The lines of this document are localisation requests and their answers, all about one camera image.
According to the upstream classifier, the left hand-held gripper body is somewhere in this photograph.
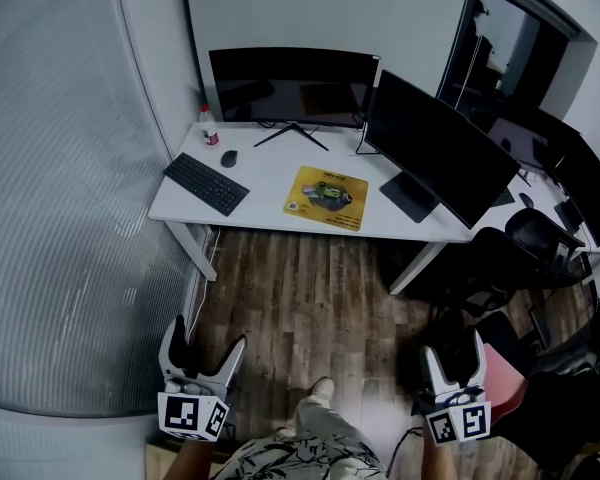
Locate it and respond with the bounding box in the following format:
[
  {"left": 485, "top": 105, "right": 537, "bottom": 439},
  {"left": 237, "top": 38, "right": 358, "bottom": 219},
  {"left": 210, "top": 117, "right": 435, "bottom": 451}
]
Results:
[{"left": 157, "top": 370, "right": 231, "bottom": 443}]

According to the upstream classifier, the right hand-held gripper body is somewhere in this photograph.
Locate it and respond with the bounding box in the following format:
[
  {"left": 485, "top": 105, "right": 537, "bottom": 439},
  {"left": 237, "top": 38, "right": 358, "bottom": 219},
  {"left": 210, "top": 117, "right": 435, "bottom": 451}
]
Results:
[{"left": 412, "top": 385, "right": 493, "bottom": 447}]

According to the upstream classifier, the yellow printed mouse pad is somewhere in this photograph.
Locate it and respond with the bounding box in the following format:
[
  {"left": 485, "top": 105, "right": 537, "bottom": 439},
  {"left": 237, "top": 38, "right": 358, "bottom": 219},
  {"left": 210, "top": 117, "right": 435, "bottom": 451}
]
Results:
[{"left": 282, "top": 165, "right": 370, "bottom": 233}]

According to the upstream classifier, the person's left forearm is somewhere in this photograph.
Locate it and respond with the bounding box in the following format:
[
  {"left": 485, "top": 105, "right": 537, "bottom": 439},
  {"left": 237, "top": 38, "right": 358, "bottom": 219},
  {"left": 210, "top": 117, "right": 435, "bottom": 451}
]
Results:
[{"left": 162, "top": 437, "right": 215, "bottom": 480}]

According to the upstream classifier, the person's right forearm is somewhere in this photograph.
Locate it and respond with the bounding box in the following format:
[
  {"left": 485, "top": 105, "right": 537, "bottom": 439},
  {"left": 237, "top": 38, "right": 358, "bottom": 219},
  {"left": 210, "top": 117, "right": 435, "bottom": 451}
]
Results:
[{"left": 422, "top": 427, "right": 462, "bottom": 480}]

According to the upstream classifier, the white desk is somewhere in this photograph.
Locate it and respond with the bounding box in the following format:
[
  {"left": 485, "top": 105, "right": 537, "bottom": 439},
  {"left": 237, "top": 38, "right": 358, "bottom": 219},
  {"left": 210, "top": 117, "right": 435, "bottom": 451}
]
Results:
[
  {"left": 147, "top": 120, "right": 481, "bottom": 297},
  {"left": 489, "top": 167, "right": 600, "bottom": 289}
]

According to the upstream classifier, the red chair seat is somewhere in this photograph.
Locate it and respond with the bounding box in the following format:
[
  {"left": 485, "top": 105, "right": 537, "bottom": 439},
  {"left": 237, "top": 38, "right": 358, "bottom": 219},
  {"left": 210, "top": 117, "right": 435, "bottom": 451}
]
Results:
[{"left": 482, "top": 342, "right": 529, "bottom": 422}]

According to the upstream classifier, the person's beige shoe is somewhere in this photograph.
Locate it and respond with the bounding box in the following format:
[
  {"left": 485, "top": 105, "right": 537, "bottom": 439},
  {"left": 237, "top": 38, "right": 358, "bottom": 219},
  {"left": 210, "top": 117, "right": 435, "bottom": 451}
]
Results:
[{"left": 310, "top": 376, "right": 336, "bottom": 403}]

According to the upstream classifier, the person's leg in beige trousers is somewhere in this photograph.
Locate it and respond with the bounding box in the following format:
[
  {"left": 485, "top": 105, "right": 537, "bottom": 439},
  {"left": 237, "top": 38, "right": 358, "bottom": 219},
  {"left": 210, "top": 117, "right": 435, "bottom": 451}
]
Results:
[{"left": 292, "top": 400, "right": 376, "bottom": 462}]

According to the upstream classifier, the person's patterned shirt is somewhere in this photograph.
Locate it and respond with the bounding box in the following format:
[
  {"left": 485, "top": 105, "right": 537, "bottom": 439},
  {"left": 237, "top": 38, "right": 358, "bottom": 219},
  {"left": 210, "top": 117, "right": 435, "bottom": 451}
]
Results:
[{"left": 214, "top": 430, "right": 389, "bottom": 480}]

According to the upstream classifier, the black office chair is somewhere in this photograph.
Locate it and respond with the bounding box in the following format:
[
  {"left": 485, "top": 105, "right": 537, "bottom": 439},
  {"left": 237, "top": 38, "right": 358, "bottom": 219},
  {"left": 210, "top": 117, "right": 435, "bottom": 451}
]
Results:
[{"left": 429, "top": 207, "right": 589, "bottom": 319}]

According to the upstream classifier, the black keyboard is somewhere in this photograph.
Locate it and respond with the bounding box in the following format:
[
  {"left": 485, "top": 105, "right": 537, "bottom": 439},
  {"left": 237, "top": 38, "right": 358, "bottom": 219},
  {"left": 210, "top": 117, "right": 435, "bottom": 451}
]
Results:
[{"left": 163, "top": 152, "right": 251, "bottom": 218}]

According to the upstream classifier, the clear plastic bottle red cap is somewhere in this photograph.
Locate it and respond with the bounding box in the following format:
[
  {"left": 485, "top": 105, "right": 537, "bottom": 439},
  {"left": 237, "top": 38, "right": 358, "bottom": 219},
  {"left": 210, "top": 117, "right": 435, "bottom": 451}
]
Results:
[{"left": 198, "top": 104, "right": 221, "bottom": 149}]

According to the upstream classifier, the black monitor with flat base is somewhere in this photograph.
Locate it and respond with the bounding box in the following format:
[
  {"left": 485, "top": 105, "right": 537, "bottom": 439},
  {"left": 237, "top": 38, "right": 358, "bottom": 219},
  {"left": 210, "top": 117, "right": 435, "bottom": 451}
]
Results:
[{"left": 364, "top": 69, "right": 522, "bottom": 230}]

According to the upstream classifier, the black monitor with v-shaped stand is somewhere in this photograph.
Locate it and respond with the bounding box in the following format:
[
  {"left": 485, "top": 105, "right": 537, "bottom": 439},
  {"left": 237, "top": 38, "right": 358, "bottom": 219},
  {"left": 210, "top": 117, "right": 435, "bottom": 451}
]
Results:
[{"left": 208, "top": 46, "right": 382, "bottom": 152}]

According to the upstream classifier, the black monitor cable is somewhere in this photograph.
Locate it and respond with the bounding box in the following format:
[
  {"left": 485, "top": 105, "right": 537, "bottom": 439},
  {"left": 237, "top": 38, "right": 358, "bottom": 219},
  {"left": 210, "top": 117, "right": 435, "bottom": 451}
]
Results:
[{"left": 354, "top": 117, "right": 381, "bottom": 157}]

